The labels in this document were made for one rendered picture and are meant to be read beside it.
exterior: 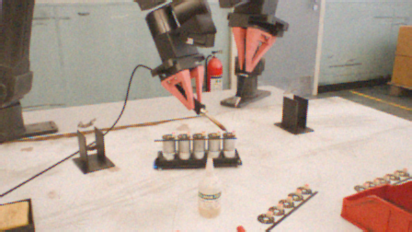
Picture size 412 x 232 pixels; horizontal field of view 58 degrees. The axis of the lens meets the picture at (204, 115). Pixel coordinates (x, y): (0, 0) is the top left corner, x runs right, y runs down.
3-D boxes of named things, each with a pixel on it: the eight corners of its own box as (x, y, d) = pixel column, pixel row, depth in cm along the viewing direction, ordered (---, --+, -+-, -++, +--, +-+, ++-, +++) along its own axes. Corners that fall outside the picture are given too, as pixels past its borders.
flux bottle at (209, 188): (195, 217, 55) (195, 155, 52) (201, 205, 58) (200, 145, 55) (218, 220, 54) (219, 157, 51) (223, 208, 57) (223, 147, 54)
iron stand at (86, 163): (107, 173, 76) (94, 128, 78) (119, 163, 69) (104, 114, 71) (77, 180, 73) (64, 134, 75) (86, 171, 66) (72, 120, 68)
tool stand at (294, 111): (297, 138, 95) (284, 98, 98) (322, 127, 86) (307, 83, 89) (279, 142, 93) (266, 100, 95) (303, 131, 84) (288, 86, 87)
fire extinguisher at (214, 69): (203, 106, 363) (203, 50, 346) (218, 104, 369) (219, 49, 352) (210, 110, 350) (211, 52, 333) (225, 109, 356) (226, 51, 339)
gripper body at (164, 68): (207, 61, 76) (194, 27, 76) (172, 68, 69) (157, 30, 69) (187, 72, 81) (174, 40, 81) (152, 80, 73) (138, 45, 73)
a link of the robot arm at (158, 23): (190, 35, 77) (177, 4, 77) (183, 30, 71) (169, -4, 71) (161, 48, 78) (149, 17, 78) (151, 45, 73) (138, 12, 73)
